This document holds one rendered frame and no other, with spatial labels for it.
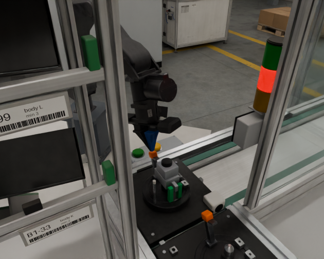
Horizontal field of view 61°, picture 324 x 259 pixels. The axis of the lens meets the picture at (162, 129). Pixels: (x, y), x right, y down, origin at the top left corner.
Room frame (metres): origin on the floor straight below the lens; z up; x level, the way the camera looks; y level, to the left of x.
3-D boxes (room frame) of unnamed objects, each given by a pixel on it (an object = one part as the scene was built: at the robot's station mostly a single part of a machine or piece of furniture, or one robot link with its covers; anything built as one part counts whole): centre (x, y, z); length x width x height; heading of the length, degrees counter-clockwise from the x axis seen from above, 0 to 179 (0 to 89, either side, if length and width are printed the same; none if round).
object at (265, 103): (0.55, -0.24, 1.28); 0.05 x 0.05 x 0.05
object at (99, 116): (0.89, 0.29, 0.96); 0.15 x 0.15 x 0.20; 73
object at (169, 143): (0.79, 0.02, 0.93); 0.21 x 0.07 x 0.06; 121
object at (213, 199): (0.52, -0.15, 0.97); 0.05 x 0.05 x 0.04; 31
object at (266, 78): (0.55, -0.24, 1.33); 0.05 x 0.05 x 0.05
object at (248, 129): (0.55, -0.24, 1.29); 0.12 x 0.05 x 0.25; 121
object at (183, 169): (0.56, -0.01, 0.96); 0.24 x 0.24 x 0.02; 31
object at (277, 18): (5.92, -2.72, 0.20); 1.20 x 0.80 x 0.41; 28
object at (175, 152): (0.83, -0.17, 0.91); 0.89 x 0.06 x 0.11; 121
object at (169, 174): (0.55, -0.02, 1.06); 0.08 x 0.04 x 0.07; 31
